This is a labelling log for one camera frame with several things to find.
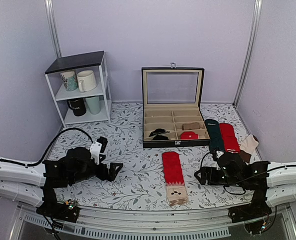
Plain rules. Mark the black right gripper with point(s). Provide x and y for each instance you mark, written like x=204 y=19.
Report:
x=206 y=170

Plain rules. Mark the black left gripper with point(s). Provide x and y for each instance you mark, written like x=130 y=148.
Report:
x=103 y=176

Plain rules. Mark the red and beige sock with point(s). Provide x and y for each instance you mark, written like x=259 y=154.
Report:
x=173 y=175

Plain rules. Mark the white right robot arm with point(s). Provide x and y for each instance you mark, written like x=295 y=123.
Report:
x=272 y=183

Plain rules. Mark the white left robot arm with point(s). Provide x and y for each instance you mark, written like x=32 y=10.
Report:
x=35 y=184

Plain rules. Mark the dark green sock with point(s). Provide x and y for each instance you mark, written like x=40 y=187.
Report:
x=216 y=141

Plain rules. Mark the rolled red sock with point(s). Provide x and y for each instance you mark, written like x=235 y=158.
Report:
x=189 y=135

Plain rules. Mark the red sock with white band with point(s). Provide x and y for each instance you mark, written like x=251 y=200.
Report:
x=229 y=139

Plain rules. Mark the rolled brown sock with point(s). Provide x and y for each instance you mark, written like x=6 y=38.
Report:
x=192 y=126

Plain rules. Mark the cream and brown sock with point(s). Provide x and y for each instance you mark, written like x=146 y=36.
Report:
x=247 y=148

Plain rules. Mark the rolled black sock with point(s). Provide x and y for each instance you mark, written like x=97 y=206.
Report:
x=159 y=134

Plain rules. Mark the light green tumbler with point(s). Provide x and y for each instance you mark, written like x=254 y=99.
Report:
x=93 y=104

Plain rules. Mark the black mug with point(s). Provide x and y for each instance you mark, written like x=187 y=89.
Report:
x=77 y=105

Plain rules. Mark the black compartment storage box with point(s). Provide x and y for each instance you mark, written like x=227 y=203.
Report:
x=171 y=96

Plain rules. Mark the white shelf with black top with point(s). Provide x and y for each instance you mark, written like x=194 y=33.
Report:
x=95 y=61

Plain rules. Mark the white mug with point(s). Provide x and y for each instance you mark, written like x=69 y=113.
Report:
x=86 y=80

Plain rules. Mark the teal patterned mug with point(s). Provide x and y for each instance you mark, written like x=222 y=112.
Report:
x=69 y=80

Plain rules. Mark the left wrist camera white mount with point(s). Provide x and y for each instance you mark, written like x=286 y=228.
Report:
x=97 y=150

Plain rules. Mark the aluminium front frame rail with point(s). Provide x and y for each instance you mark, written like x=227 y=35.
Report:
x=198 y=224

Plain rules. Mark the left metal corner post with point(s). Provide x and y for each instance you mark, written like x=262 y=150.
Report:
x=52 y=27

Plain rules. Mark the metal corner post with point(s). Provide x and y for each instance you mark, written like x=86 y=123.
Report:
x=52 y=27
x=249 y=52

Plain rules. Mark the right metal corner post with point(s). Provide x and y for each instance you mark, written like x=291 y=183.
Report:
x=249 y=52

